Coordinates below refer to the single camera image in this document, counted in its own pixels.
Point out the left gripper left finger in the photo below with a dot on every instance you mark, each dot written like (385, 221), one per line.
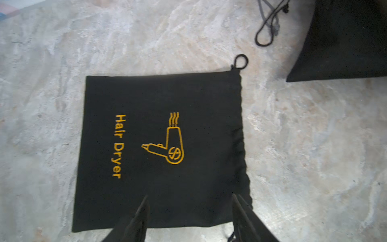
(131, 228)

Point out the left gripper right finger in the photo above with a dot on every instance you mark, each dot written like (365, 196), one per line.
(247, 226)

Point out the black pouch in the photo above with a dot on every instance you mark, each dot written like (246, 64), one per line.
(346, 40)
(175, 140)

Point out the grey drawstring pouch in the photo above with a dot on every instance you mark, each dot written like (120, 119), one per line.
(269, 20)

